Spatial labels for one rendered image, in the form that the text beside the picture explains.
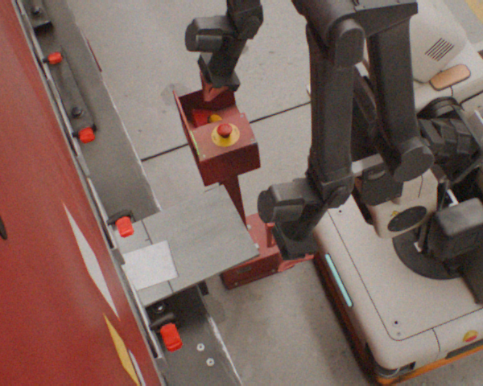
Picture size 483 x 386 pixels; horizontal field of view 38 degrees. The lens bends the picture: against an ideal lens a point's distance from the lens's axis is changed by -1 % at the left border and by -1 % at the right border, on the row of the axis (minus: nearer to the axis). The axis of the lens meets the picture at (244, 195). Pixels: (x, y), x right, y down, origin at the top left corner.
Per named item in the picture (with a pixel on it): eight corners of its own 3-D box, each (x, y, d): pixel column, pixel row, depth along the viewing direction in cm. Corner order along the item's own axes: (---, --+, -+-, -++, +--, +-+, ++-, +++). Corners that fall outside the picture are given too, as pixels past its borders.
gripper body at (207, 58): (212, 90, 152) (223, 64, 146) (197, 57, 157) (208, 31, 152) (238, 90, 155) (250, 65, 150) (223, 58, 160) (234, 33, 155)
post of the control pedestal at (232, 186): (251, 245, 239) (234, 153, 194) (236, 250, 239) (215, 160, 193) (245, 232, 242) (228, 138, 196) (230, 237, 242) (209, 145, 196)
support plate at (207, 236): (260, 256, 140) (259, 253, 139) (135, 311, 136) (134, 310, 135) (223, 186, 149) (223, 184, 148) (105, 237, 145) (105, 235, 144)
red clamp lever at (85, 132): (94, 129, 118) (91, 121, 127) (71, 139, 118) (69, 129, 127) (98, 140, 119) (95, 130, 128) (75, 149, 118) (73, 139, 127)
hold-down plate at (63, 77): (97, 130, 175) (94, 123, 172) (76, 139, 174) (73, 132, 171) (63, 51, 190) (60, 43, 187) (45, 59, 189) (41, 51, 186)
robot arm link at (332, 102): (372, 21, 85) (336, -35, 90) (328, 35, 84) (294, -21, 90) (357, 203, 121) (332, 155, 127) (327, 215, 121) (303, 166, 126)
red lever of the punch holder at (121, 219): (134, 223, 108) (127, 207, 117) (109, 235, 107) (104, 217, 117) (138, 234, 109) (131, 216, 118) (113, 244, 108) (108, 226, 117)
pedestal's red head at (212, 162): (262, 168, 190) (256, 127, 175) (204, 187, 189) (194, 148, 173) (237, 112, 201) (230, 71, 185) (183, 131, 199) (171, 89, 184)
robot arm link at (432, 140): (451, 145, 120) (435, 121, 123) (411, 139, 114) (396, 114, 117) (416, 178, 126) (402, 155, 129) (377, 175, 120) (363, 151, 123)
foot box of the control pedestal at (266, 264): (295, 266, 247) (295, 250, 237) (227, 290, 245) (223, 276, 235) (275, 219, 257) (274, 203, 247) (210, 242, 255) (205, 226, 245)
